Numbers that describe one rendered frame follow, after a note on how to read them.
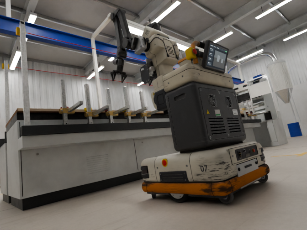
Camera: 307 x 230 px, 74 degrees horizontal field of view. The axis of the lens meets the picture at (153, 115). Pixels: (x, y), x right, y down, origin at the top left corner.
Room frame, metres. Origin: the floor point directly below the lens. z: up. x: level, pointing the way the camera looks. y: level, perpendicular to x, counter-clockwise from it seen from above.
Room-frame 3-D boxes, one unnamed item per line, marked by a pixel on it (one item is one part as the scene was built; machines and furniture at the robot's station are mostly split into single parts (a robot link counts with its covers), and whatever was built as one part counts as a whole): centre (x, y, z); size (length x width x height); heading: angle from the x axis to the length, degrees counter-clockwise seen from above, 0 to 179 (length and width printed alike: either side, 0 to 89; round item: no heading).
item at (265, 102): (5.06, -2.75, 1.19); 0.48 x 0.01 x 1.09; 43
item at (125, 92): (2.44, 0.30, 0.93); 0.04 x 0.04 x 0.48; 43
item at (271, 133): (5.84, -2.53, 0.95); 1.65 x 0.70 x 1.90; 43
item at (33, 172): (3.82, -0.38, 0.44); 5.10 x 0.70 x 0.87; 133
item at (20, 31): (1.74, 1.10, 1.20); 0.12 x 0.09 x 1.00; 43
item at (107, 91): (2.26, 0.48, 0.88); 0.04 x 0.04 x 0.48; 43
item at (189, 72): (1.44, -0.34, 0.59); 0.55 x 0.34 x 0.83; 133
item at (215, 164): (1.50, -0.28, 0.16); 0.67 x 0.64 x 0.25; 43
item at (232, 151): (1.28, -0.52, 0.23); 0.41 x 0.02 x 0.08; 133
